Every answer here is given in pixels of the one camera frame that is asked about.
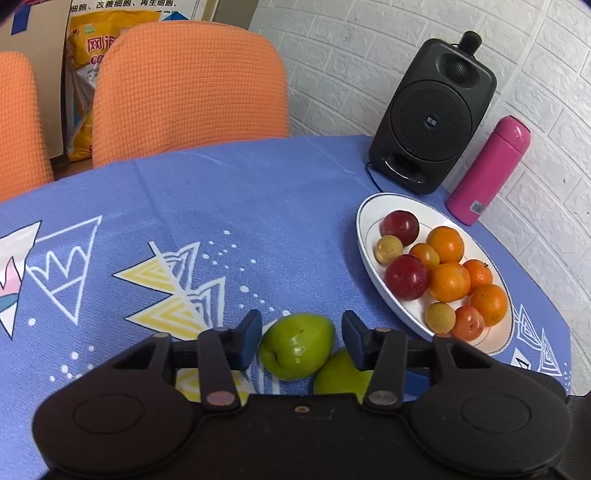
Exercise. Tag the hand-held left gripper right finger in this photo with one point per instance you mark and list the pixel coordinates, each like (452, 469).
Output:
(351, 339)

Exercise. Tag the tan longan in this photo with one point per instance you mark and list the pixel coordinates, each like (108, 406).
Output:
(439, 317)
(388, 249)

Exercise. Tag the medium orange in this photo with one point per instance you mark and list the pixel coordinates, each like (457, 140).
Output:
(447, 282)

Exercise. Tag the black loudspeaker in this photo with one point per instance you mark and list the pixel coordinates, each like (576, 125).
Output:
(429, 120)

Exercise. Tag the pink thermos bottle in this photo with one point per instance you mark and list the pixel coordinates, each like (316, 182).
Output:
(489, 170)

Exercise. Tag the green jujube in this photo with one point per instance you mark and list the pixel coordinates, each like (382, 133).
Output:
(344, 376)
(297, 346)

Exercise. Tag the white plate with blue rim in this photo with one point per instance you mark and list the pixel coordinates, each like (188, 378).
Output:
(369, 230)

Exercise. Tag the large orange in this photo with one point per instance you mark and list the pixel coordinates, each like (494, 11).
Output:
(489, 305)

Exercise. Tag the yellow plastic bag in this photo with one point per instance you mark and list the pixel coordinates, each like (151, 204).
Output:
(83, 92)

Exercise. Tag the mandarin with green stem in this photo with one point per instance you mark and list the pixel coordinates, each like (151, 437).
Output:
(480, 276)

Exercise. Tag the red and yellow plum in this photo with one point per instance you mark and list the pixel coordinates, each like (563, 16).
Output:
(425, 255)

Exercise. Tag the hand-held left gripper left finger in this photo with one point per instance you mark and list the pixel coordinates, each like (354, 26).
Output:
(249, 339)

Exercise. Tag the wall poster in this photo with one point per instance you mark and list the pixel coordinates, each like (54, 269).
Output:
(138, 4)

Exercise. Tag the orange chair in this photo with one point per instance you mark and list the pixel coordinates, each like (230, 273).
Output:
(189, 87)
(21, 129)

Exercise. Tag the red-yellow small apple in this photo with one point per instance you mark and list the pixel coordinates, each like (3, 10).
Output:
(467, 323)

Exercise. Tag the cardboard box with blue tape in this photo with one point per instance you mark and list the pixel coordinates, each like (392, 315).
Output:
(46, 69)

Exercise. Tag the dark red plum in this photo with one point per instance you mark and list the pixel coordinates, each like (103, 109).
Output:
(400, 226)
(407, 277)

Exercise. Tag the printed blue tablecloth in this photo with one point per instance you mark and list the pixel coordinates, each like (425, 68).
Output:
(254, 194)

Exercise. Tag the black microphone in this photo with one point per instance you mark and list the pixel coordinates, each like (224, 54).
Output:
(469, 42)

